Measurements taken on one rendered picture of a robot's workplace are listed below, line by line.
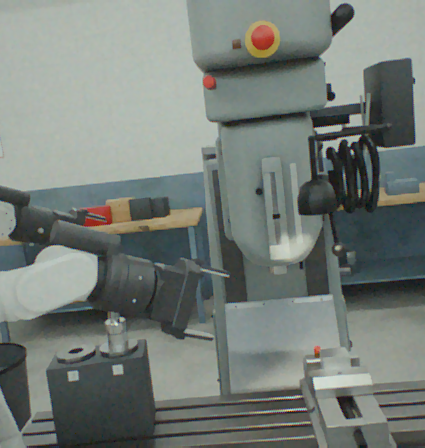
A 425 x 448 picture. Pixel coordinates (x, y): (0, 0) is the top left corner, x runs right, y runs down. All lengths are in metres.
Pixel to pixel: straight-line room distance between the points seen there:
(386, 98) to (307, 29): 0.49
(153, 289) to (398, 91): 0.89
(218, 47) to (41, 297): 0.55
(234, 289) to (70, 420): 0.60
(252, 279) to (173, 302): 0.85
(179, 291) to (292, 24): 0.51
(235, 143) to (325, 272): 0.65
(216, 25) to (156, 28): 4.52
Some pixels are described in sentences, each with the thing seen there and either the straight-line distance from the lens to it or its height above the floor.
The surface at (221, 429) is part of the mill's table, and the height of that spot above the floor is 0.94.
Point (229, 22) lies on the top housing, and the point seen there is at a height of 1.80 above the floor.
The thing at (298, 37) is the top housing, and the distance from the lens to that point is 1.11.
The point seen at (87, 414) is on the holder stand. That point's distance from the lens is 1.46.
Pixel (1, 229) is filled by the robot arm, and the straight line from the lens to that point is 1.32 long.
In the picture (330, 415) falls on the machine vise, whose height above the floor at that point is 1.01.
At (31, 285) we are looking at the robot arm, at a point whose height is 1.45.
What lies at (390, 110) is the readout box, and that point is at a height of 1.61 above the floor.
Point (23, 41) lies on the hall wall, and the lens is 5.90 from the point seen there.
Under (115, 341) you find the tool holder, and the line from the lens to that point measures 1.42.
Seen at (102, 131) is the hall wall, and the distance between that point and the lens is 5.67.
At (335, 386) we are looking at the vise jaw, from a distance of 1.37.
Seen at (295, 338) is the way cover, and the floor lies 1.00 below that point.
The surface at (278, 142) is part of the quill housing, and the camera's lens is 1.23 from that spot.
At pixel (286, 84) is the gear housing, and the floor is 1.69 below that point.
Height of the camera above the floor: 1.63
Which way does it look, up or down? 10 degrees down
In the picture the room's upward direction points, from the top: 7 degrees counter-clockwise
